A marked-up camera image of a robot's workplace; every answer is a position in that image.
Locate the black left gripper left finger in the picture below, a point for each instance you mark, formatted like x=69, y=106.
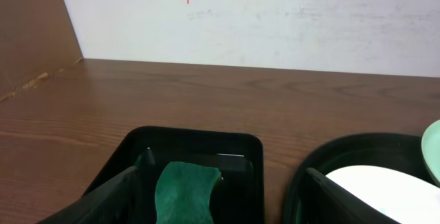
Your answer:
x=118, y=200

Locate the green scouring sponge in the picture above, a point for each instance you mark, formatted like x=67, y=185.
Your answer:
x=182, y=193

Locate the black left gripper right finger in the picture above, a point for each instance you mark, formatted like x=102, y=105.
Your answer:
x=324, y=201

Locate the black rectangular tray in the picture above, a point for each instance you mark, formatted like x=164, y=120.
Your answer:
x=237, y=198

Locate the white plate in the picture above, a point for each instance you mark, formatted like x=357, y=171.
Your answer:
x=399, y=196

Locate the brown side panel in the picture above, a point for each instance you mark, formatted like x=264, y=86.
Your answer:
x=37, y=38

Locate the mint green plate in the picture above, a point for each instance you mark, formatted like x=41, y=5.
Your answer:
x=430, y=147

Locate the round black tray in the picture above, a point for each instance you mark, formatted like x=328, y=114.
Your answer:
x=388, y=150

